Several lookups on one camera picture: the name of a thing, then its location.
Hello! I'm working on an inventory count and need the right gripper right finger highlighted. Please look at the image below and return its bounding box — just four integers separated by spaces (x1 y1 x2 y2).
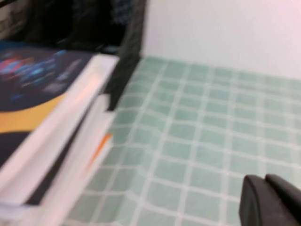
265 174 301 226

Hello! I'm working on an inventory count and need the dark mobile robot book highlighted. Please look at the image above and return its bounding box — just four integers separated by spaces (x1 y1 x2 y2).
0 40 119 208

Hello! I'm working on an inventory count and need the green checked tablecloth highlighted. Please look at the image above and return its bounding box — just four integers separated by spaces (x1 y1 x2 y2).
65 56 301 226

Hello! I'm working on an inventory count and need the black mesh plastic book holder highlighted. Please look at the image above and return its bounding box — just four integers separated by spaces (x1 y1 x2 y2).
0 0 148 113

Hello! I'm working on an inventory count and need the large white brochure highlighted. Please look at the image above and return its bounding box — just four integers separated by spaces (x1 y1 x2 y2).
0 94 115 226

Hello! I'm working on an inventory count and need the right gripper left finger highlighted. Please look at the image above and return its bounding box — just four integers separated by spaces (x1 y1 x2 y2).
239 174 294 226

